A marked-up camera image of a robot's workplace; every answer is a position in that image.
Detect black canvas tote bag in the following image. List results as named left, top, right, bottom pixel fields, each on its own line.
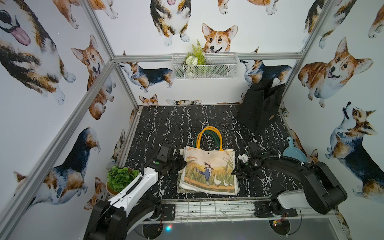
left=236, top=80, right=285, bottom=134

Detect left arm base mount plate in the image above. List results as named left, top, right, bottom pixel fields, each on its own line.
left=156, top=204, right=176, bottom=221

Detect artificial fern and white flower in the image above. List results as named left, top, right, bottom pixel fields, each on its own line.
left=184, top=40, right=207, bottom=78

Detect white wire wall basket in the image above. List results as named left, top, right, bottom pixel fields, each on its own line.
left=172, top=53, right=240, bottom=80

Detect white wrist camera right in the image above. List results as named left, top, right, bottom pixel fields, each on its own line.
left=238, top=154, right=249, bottom=164

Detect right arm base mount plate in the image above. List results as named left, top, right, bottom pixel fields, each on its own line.
left=254, top=201, right=298, bottom=218

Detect light blue dustpan scoop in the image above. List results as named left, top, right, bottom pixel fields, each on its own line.
left=283, top=137, right=308, bottom=162

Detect cream tote bag yellow handles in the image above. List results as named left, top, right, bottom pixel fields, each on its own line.
left=179, top=126, right=240, bottom=196

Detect cream tote bag green handles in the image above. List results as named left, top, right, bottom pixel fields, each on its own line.
left=177, top=130, right=220, bottom=194

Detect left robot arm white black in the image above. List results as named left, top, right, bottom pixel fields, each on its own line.
left=84, top=143, right=187, bottom=240

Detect potted green plant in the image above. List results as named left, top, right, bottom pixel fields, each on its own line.
left=107, top=166, right=140, bottom=195

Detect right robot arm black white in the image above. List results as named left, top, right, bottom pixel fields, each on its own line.
left=232, top=145, right=348, bottom=217

